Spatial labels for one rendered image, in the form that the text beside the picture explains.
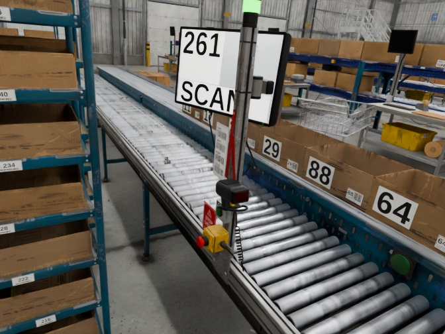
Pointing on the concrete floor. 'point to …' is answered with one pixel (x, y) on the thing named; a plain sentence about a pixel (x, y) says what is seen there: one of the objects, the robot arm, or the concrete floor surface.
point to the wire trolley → (336, 118)
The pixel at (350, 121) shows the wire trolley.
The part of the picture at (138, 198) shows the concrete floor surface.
